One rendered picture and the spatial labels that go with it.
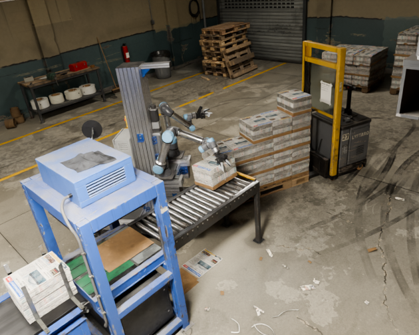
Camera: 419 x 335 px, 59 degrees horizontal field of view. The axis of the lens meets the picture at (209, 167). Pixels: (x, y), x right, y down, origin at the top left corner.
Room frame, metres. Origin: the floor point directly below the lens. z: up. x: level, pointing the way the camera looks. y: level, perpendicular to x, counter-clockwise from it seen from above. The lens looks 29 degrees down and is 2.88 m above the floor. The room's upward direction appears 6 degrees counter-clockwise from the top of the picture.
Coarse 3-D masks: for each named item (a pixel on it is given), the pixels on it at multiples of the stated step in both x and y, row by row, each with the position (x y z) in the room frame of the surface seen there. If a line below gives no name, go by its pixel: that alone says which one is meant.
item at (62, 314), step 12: (0, 300) 2.09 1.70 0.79; (12, 300) 2.07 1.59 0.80; (84, 300) 2.00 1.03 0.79; (0, 312) 1.96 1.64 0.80; (12, 312) 1.95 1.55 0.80; (48, 312) 1.91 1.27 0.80; (60, 312) 1.90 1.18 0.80; (72, 312) 1.89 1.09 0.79; (84, 312) 1.95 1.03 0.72; (0, 324) 1.85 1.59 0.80; (12, 324) 1.84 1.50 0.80; (24, 324) 1.83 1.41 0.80; (36, 324) 1.82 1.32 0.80; (48, 324) 1.81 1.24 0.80; (60, 324) 1.80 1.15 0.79; (72, 324) 1.86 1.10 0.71
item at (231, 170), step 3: (210, 156) 3.65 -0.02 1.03; (213, 156) 3.63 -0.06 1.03; (228, 156) 3.56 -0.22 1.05; (210, 159) 3.58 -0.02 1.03; (213, 159) 3.56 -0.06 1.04; (228, 159) 3.49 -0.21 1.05; (231, 159) 3.49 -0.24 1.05; (234, 159) 3.52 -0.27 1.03; (231, 162) 3.49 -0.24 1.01; (234, 162) 3.51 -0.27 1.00; (225, 165) 3.42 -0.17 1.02; (228, 165) 3.44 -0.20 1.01; (231, 165) 3.48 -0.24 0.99; (234, 165) 3.50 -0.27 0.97; (225, 168) 3.42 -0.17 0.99; (228, 168) 3.44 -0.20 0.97; (231, 168) 3.47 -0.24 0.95; (234, 168) 3.50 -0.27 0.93; (228, 171) 3.44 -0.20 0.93; (231, 171) 3.47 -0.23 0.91; (234, 171) 3.49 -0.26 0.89; (228, 174) 3.44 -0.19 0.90; (231, 174) 3.46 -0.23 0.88
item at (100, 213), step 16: (32, 176) 2.62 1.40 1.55; (144, 176) 2.42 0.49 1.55; (32, 192) 2.39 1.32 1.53; (48, 192) 2.34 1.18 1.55; (112, 192) 2.24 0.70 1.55; (128, 192) 2.22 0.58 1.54; (144, 192) 2.21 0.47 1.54; (48, 208) 2.21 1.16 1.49; (64, 208) 2.10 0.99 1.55; (80, 208) 2.08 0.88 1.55; (96, 208) 2.06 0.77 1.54; (112, 208) 2.04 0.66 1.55; (128, 208) 2.11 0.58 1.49; (96, 224) 1.94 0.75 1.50
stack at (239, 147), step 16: (224, 144) 4.34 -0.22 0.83; (240, 144) 4.29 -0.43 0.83; (256, 144) 4.25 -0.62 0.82; (272, 144) 4.34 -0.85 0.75; (288, 144) 4.42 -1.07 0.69; (240, 160) 4.17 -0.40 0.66; (256, 160) 4.25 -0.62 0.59; (272, 160) 4.33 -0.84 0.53; (288, 160) 4.42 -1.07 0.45; (240, 176) 4.17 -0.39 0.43; (256, 176) 4.24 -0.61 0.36; (272, 176) 4.33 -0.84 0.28; (288, 176) 4.42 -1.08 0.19; (272, 192) 4.33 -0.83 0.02
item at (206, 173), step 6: (198, 162) 3.54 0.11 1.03; (204, 162) 3.52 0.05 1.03; (192, 168) 3.47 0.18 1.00; (198, 168) 3.40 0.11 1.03; (204, 168) 3.36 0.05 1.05; (210, 168) 3.33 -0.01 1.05; (216, 168) 3.33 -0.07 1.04; (198, 174) 3.42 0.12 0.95; (204, 174) 3.35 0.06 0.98; (210, 174) 3.27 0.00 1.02; (216, 174) 3.32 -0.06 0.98; (198, 180) 3.43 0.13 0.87; (204, 180) 3.36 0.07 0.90; (210, 180) 3.29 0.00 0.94; (216, 180) 3.31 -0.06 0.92; (222, 180) 3.36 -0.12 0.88
